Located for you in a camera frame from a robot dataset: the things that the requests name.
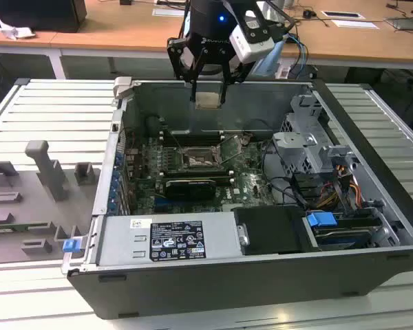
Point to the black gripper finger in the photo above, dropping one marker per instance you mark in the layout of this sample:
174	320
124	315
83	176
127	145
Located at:
173	55
239	72

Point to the silver square CPU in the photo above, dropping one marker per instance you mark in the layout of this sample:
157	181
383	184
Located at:
208	99

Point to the black RAM slot white latches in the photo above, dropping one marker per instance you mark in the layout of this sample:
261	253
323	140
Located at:
199	133
199	139
192	168
192	175

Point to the CPU socket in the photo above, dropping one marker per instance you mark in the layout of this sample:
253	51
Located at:
198	159

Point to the blue expansion slot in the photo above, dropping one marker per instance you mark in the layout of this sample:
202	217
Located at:
172	206

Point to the pale blue teach pendant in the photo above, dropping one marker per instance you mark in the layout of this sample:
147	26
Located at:
268	63

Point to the wooden desk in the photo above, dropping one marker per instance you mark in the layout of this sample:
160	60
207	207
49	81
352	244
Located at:
124	31

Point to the grey plastic case latch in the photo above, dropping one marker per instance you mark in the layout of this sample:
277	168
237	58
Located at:
122	87

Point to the black computer mouse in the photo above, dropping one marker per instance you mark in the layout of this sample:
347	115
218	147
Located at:
309	13

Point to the grey metal drive cage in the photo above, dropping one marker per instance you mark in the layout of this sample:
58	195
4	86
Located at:
296	144

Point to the green motherboard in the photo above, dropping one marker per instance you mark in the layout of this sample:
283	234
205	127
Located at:
251	185

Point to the white paper sheet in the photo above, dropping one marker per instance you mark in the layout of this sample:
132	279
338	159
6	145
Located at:
354	24

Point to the black graphics card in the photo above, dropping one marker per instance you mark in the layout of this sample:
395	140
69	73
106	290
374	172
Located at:
189	189

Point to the black computer box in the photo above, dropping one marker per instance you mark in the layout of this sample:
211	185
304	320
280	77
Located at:
38	13

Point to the crumpled white paper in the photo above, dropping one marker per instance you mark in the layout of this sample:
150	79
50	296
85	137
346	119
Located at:
15	31

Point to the black plastic shroud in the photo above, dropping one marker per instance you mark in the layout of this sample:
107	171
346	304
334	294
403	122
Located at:
272	230

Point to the hard disk in blue carrier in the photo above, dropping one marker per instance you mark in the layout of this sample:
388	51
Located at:
320	220

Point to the grey power supply unit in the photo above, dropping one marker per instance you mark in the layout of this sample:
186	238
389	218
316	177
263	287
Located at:
124	240

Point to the grey parts rack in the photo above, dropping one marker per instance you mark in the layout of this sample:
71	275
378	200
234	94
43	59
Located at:
38	206

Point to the blue plastic latch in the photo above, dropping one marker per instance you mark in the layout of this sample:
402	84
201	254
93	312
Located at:
71	245

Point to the black open PC case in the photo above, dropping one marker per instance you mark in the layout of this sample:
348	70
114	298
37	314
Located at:
227	292

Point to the green RAM stick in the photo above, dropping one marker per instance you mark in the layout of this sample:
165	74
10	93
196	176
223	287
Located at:
20	226

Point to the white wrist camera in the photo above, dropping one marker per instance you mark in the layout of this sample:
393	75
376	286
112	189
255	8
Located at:
251	48

